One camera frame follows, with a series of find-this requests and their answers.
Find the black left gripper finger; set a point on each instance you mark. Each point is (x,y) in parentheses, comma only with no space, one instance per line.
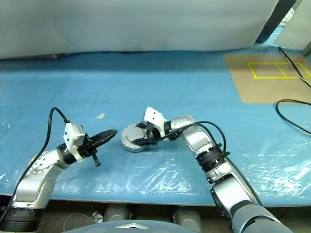
(104,140)
(104,134)

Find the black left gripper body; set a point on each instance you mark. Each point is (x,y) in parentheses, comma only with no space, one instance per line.
(88,149)

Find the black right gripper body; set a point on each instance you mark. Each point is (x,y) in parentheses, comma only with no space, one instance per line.
(153,134)

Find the silver motor housing copper windings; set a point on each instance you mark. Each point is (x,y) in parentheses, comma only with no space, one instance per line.
(133,149)

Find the round grey motor lid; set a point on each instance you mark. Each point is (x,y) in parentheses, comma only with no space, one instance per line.
(132,134)

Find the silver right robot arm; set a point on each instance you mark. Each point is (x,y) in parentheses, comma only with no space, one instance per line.
(196,140)

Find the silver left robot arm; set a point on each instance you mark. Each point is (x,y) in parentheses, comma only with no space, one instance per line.
(46,165)

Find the small beige tape scrap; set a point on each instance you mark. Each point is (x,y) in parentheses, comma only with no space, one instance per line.
(100,116)

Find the blue plastic table cover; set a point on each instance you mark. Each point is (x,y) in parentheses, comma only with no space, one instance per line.
(170,85)

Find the white plastic connector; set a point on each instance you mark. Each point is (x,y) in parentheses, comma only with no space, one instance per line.
(97,216)

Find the grey rounded cylinder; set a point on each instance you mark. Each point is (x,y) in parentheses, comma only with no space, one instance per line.
(188,216)
(117,212)

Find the grey robot torso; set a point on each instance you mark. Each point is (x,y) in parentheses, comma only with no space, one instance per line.
(136,228)

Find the white backdrop sheet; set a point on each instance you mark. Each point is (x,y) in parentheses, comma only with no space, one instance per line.
(121,24)

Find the brown cardboard sheet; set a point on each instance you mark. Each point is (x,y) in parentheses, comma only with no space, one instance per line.
(243,82)

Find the dark grey panel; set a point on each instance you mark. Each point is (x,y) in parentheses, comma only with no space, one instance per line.
(272,24)

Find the white board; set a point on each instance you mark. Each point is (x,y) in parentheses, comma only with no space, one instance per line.
(296,31)

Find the white crumpled cloth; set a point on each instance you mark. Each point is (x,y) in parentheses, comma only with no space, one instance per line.
(288,17)

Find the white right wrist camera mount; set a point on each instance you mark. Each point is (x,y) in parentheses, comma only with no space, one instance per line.
(153,116)

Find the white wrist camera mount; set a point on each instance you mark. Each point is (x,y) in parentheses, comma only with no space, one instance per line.
(73,138)
(153,116)

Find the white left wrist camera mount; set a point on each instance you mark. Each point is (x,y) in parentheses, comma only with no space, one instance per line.
(73,138)

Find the grey metal post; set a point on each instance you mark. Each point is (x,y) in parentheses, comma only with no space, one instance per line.
(307,49)

